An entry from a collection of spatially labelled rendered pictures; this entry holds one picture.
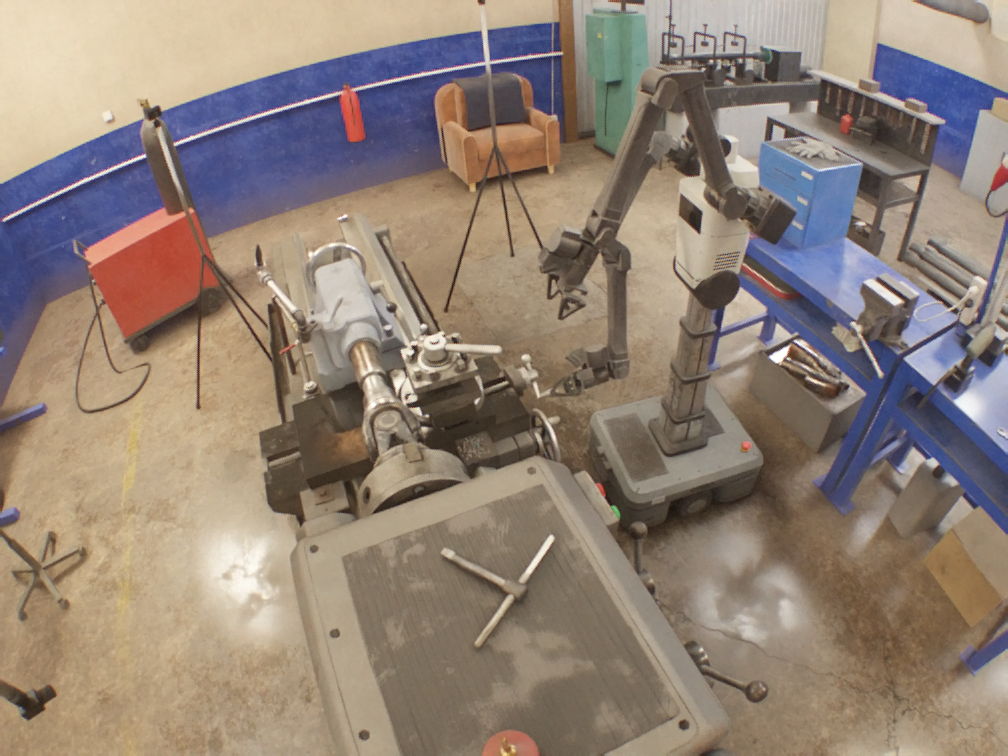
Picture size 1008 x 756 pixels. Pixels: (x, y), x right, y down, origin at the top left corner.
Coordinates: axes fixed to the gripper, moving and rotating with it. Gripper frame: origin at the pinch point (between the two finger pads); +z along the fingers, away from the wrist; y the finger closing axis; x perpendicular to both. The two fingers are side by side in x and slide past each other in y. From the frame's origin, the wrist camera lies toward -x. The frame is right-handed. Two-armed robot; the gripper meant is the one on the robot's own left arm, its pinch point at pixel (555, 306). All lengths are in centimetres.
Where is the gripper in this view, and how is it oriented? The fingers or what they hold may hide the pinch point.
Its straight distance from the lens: 149.4
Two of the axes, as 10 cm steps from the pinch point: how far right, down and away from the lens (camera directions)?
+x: 8.8, 1.8, 4.4
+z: -4.2, 7.4, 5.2
